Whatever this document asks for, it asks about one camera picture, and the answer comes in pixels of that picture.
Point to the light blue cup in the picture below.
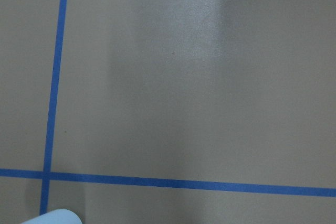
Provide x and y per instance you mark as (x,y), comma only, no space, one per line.
(59,216)

